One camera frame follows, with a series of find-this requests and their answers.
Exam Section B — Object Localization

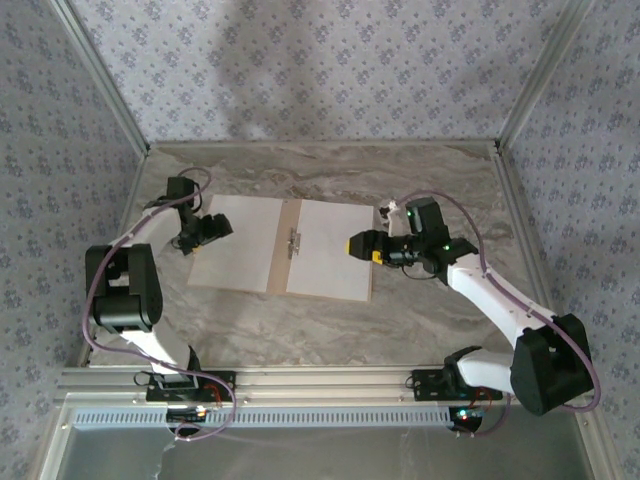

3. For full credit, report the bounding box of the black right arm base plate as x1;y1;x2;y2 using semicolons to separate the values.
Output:
410;368;504;403

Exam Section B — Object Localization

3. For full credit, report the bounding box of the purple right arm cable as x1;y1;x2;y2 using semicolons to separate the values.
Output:
397;189;601;441

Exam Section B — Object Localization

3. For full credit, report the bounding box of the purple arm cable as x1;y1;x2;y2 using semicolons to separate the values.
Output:
81;167;239;442
397;189;601;441

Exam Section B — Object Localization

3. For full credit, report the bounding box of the grey sheet metal panel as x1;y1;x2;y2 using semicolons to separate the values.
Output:
39;404;619;480

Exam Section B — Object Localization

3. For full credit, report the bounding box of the thin aluminium table edge rail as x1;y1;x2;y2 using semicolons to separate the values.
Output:
147;139;501;150

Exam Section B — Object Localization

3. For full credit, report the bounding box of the small circuit board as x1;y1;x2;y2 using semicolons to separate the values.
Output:
449;407;489;424
167;405;209;424

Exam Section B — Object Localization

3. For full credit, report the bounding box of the grey slotted cable duct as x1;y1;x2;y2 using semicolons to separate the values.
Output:
72;407;459;430

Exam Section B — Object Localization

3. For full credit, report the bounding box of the brown cardboard folder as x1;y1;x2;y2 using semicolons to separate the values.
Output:
187;193;376;304

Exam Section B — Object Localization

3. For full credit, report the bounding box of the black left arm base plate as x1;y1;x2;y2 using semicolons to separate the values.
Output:
145;368;237;403

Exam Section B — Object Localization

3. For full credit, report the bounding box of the aluminium frame post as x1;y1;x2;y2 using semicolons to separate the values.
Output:
497;0;596;151
49;0;151;154

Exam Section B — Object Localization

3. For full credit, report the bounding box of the aluminium side rail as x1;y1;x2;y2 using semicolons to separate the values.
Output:
74;147;151;369
492;142;584;369

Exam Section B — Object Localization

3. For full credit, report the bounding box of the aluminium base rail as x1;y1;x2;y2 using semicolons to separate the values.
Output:
54;366;599;406

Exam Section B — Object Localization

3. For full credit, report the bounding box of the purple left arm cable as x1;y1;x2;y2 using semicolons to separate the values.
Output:
81;167;239;442

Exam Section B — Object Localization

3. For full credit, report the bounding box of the white paper sheet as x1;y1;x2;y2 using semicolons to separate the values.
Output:
285;199;375;301
188;194;285;293

